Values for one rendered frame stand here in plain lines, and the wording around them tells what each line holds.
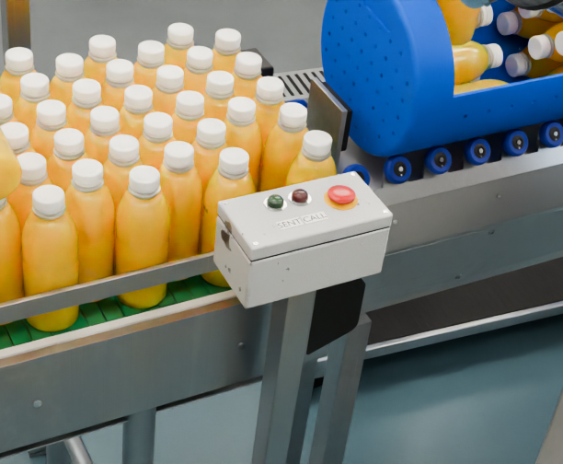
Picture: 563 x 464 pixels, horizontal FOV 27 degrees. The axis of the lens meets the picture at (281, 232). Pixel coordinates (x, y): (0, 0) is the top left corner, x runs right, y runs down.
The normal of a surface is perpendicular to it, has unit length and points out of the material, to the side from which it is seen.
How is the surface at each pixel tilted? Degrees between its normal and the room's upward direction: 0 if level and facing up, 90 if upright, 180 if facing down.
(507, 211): 70
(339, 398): 90
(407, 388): 0
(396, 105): 90
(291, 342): 90
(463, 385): 0
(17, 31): 90
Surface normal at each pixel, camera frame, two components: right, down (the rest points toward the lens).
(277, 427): 0.45, 0.60
